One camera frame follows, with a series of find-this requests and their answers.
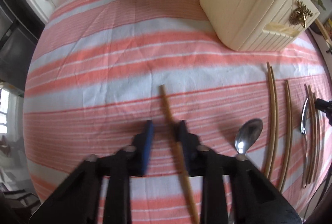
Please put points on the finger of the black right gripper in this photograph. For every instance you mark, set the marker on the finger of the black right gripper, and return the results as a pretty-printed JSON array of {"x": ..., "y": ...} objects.
[{"x": 324, "y": 106}]

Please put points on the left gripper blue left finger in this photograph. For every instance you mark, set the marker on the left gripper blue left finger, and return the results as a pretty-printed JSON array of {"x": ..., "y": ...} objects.
[{"x": 147, "y": 139}]

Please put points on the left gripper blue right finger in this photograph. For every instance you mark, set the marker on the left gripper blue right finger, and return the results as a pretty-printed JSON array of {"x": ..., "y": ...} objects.
[{"x": 189, "y": 143}]

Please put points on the wooden chopstick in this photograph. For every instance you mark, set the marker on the wooden chopstick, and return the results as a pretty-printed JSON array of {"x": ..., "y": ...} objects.
[
  {"x": 269, "y": 158},
  {"x": 276, "y": 135},
  {"x": 184, "y": 178},
  {"x": 312, "y": 138},
  {"x": 288, "y": 138},
  {"x": 317, "y": 149}
]

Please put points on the steel spoon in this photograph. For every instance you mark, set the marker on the steel spoon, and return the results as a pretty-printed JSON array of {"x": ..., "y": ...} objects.
[
  {"x": 247, "y": 135},
  {"x": 303, "y": 131}
]

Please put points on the pink striped tablecloth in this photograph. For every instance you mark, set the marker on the pink striped tablecloth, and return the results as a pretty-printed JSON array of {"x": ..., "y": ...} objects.
[{"x": 94, "y": 82}]

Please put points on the cream utensil holder box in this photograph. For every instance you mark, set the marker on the cream utensil holder box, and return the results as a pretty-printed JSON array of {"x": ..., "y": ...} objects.
[{"x": 259, "y": 25}]

